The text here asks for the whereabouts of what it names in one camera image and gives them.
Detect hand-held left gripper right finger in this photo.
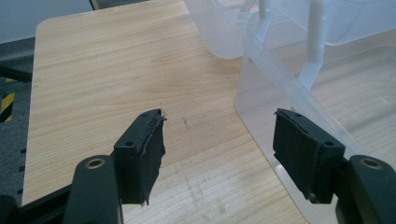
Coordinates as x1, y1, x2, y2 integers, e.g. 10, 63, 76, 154
272, 107, 347, 205

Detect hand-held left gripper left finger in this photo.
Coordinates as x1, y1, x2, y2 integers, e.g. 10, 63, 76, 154
112, 107, 168, 207

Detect clear plastic storage box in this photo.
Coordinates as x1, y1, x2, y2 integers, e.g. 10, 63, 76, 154
183, 0, 396, 224

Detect yellow black striped tape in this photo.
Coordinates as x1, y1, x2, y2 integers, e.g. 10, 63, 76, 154
0, 77, 17, 123

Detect black metal stand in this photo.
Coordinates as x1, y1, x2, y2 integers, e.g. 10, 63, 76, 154
0, 64, 34, 84

